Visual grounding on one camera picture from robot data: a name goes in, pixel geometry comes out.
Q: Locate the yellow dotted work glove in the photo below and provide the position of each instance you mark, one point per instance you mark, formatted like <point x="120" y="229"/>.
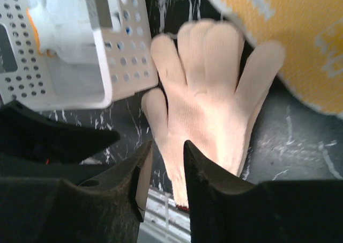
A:
<point x="311" y="33"/>

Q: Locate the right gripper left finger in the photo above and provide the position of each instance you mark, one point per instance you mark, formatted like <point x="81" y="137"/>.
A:
<point x="74" y="203"/>

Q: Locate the white perforated storage basket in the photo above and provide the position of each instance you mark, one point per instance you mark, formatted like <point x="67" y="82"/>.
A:
<point x="122" y="38"/>

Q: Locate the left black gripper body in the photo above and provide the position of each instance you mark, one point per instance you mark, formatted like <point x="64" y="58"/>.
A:
<point x="30" y="140"/>

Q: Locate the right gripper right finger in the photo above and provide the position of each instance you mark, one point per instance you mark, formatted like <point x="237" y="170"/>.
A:
<point x="225" y="208"/>

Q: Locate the cream glove red cuff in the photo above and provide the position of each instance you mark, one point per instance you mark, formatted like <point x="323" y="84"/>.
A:
<point x="207" y="97"/>

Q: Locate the aluminium front rail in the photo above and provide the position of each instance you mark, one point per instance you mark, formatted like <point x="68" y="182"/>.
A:
<point x="163" y="222"/>

